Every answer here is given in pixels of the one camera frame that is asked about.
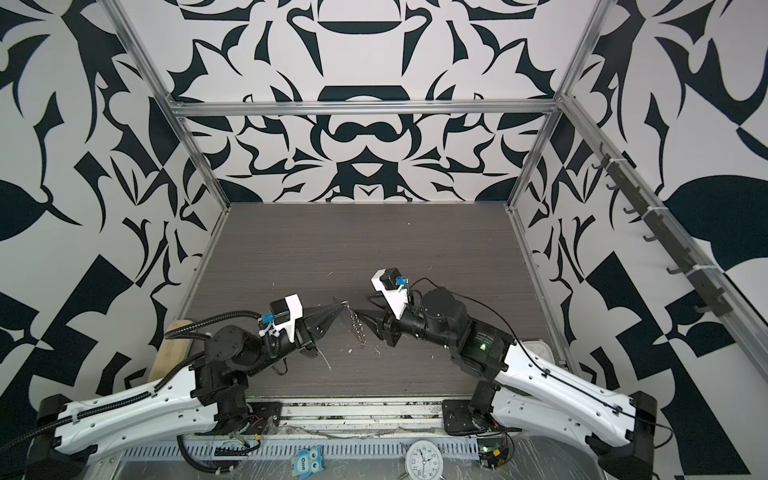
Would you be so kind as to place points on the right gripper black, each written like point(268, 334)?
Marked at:
point(387, 326)

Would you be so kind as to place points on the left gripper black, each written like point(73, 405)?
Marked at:
point(306, 330)

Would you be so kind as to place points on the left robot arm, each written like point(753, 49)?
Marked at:
point(203, 394)

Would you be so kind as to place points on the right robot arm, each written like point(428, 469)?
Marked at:
point(518, 389)

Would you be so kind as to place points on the blue owl toy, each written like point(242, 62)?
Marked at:
point(307, 462)

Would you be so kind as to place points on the white analog clock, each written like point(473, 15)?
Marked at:
point(424, 461)

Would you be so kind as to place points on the white square alarm clock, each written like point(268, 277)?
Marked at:
point(539, 350)

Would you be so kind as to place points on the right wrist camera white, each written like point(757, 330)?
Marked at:
point(394, 288)

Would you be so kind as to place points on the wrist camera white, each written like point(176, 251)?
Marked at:
point(282, 318)
point(394, 288)

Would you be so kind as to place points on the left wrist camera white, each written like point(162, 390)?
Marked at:
point(282, 318)

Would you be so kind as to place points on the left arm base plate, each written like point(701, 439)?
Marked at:
point(263, 417)

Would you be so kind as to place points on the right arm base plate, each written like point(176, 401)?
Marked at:
point(459, 420)

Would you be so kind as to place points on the white slotted cable duct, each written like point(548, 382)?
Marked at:
point(333, 449)

